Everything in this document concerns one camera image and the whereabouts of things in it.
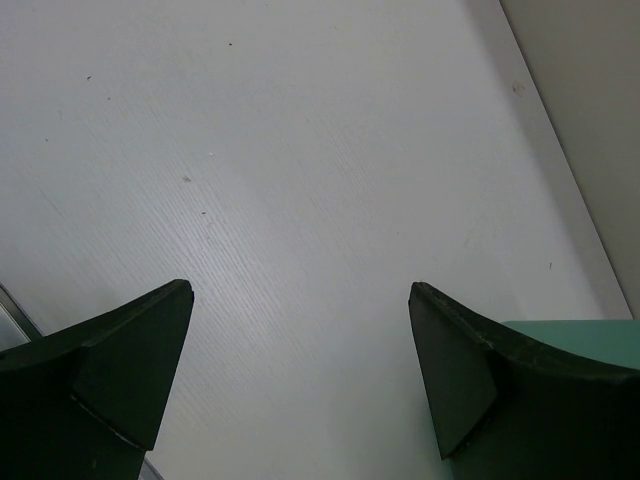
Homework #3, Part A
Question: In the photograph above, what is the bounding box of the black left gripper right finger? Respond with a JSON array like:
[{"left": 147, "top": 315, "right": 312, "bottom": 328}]
[{"left": 408, "top": 282, "right": 639, "bottom": 479}]

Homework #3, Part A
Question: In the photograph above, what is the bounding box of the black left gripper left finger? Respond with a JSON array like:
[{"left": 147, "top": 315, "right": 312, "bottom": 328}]
[{"left": 1, "top": 279, "right": 193, "bottom": 479}]

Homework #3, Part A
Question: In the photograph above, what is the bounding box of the aluminium frame rail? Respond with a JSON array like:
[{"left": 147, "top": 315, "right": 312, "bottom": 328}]
[{"left": 0, "top": 282, "right": 166, "bottom": 480}]

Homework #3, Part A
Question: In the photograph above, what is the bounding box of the green plastic bin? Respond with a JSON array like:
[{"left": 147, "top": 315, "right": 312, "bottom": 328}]
[{"left": 450, "top": 320, "right": 639, "bottom": 479}]

